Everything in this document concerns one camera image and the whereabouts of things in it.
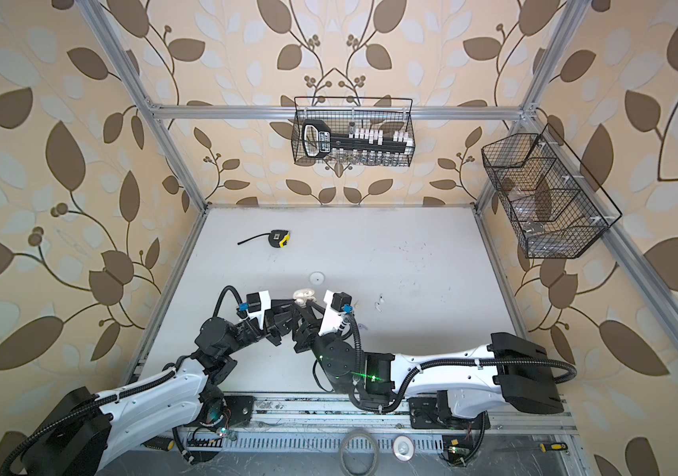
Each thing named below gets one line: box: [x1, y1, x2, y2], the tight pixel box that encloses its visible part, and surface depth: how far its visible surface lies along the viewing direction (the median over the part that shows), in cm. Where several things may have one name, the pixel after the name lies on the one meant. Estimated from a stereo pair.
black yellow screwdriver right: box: [539, 442, 568, 454], surface depth 71 cm
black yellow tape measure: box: [236, 230, 291, 248], surface depth 110 cm
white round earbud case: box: [308, 271, 326, 286], surface depth 101 cm
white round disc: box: [392, 435, 415, 463], surface depth 70 cm
